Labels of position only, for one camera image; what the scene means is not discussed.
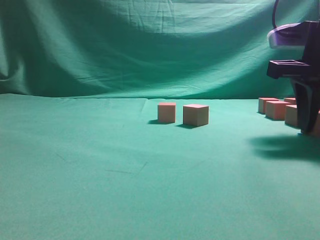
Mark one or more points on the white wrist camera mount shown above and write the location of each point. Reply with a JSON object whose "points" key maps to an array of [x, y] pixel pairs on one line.
{"points": [[288, 36]]}

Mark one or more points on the green cloth backdrop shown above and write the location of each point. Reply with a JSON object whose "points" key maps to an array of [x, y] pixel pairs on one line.
{"points": [[170, 49]]}

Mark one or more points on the pink cube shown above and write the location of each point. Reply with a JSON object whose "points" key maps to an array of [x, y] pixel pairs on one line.
{"points": [[166, 112], [195, 115]]}

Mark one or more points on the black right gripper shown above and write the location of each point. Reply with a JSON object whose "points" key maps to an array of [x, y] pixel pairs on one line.
{"points": [[306, 90]]}

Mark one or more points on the pink cube column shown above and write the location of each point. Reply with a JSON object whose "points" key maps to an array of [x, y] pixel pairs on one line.
{"points": [[315, 132], [291, 100], [291, 116], [276, 110], [262, 101]]}

